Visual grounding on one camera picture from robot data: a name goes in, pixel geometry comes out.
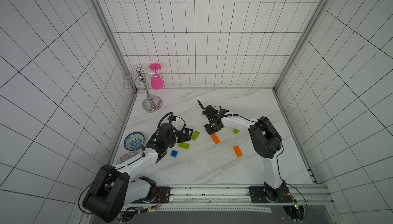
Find orange lego brick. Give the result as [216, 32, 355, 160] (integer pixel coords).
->
[233, 145, 243, 157]
[211, 133, 221, 145]

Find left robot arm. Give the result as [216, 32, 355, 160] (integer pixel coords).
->
[78, 122, 194, 223]

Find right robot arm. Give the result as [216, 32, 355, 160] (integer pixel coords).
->
[198, 102, 288, 202]

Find blue lego brick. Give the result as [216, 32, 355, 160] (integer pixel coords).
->
[171, 150, 178, 158]

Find blue patterned bowl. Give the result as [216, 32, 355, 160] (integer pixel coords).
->
[123, 132, 145, 151]

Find chrome glass holder stand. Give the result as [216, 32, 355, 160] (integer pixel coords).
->
[123, 64, 163, 113]

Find red patterned plate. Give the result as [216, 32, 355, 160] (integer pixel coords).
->
[116, 152, 138, 165]

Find pink plastic wine glass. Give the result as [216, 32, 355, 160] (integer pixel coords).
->
[149, 63, 164, 90]

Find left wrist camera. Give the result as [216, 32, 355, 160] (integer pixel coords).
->
[167, 115, 185, 131]

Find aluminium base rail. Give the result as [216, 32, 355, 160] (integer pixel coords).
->
[122, 184, 334, 210]

